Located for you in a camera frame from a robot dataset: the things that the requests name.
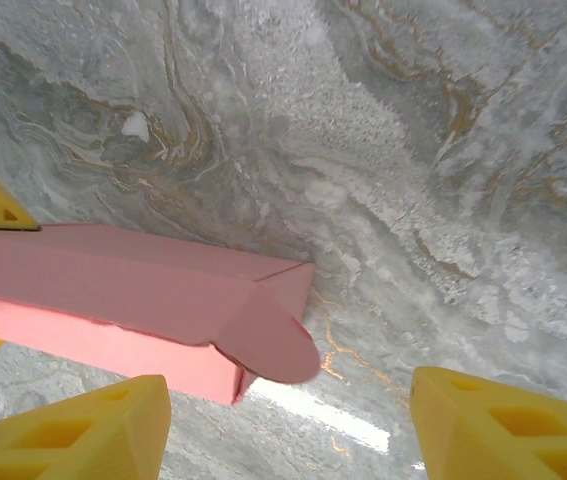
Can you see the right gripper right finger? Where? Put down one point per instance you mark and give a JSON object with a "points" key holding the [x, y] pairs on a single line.
{"points": [[503, 435]]}

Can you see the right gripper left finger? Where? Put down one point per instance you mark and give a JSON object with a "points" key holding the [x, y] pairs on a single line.
{"points": [[88, 440]]}

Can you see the pink paper box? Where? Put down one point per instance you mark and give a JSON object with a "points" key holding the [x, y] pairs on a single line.
{"points": [[113, 280]]}

